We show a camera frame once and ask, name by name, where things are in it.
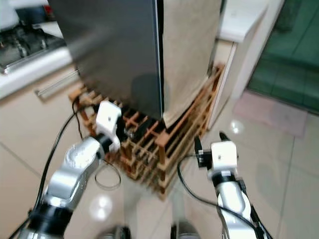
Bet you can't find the white pot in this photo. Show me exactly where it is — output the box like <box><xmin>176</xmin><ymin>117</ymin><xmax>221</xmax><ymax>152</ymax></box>
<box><xmin>0</xmin><ymin>0</ymin><xmax>20</xmax><ymax>30</ymax></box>

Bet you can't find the beige kitchen cabinet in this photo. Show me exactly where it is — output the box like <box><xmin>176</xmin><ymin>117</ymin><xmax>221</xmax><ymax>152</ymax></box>
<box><xmin>0</xmin><ymin>25</ymin><xmax>110</xmax><ymax>235</ymax></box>

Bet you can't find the grey left robot foot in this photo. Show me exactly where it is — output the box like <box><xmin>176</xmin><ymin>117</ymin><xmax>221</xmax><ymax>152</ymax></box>
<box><xmin>97</xmin><ymin>227</ymin><xmax>130</xmax><ymax>239</ymax></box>

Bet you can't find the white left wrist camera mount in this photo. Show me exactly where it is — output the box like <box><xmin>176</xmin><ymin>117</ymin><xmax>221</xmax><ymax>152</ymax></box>
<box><xmin>96</xmin><ymin>101</ymin><xmax>123</xmax><ymax>152</ymax></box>

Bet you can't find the wooden slatted rack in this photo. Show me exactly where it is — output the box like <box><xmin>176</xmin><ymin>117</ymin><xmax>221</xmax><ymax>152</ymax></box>
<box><xmin>67</xmin><ymin>62</ymin><xmax>226</xmax><ymax>201</ymax></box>

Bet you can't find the steel gas stove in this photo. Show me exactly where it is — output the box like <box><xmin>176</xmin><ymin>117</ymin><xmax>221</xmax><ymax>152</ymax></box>
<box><xmin>0</xmin><ymin>24</ymin><xmax>68</xmax><ymax>74</ymax></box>

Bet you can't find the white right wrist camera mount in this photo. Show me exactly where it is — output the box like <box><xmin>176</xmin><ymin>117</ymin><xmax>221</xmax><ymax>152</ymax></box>
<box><xmin>207</xmin><ymin>140</ymin><xmax>239</xmax><ymax>181</ymax></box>

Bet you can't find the silver cabinet handle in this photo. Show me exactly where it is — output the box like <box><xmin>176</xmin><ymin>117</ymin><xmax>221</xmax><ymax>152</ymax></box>
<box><xmin>35</xmin><ymin>70</ymin><xmax>80</xmax><ymax>99</ymax></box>

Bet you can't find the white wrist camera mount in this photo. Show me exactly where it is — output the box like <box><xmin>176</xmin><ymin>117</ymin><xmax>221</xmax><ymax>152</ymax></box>
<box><xmin>96</xmin><ymin>101</ymin><xmax>123</xmax><ymax>152</ymax></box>
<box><xmin>207</xmin><ymin>140</ymin><xmax>239</xmax><ymax>181</ymax></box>

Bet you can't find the pink floor mat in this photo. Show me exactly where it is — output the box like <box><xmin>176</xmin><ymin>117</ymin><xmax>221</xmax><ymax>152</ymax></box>
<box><xmin>232</xmin><ymin>90</ymin><xmax>319</xmax><ymax>137</ymax></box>

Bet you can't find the green glass sliding door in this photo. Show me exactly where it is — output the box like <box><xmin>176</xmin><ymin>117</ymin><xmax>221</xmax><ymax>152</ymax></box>
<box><xmin>247</xmin><ymin>0</ymin><xmax>319</xmax><ymax>113</ymax></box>

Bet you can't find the grey right robot foot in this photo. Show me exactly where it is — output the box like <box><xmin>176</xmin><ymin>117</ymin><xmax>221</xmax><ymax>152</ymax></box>
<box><xmin>169</xmin><ymin>225</ymin><xmax>202</xmax><ymax>239</ymax></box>

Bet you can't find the grey robot foot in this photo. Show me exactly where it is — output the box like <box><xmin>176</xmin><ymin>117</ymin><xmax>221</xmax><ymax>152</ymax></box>
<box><xmin>97</xmin><ymin>227</ymin><xmax>130</xmax><ymax>239</ymax></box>
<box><xmin>169</xmin><ymin>225</ymin><xmax>202</xmax><ymax>239</ymax></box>

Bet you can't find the dark grey mini fridge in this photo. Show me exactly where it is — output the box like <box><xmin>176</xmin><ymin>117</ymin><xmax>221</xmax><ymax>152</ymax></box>
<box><xmin>47</xmin><ymin>0</ymin><xmax>167</xmax><ymax>120</ymax></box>

